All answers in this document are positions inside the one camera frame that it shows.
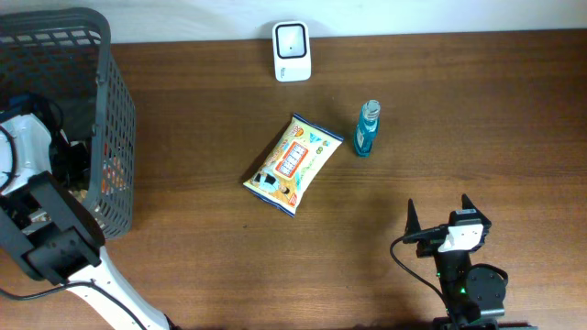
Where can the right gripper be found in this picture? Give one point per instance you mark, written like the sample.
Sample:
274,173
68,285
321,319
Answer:
431,247

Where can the blue mouthwash bottle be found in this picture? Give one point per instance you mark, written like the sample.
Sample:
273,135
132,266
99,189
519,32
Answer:
367,128

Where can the yellow wet wipes pack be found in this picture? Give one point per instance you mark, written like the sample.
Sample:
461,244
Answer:
299,155

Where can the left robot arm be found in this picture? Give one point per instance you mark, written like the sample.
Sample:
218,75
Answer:
44,227

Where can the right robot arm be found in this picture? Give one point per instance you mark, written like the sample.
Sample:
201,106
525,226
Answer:
473,294

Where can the white barcode scanner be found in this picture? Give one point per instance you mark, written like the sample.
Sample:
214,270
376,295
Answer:
291,51

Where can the dark grey plastic basket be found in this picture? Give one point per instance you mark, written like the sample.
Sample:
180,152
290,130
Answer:
65,56

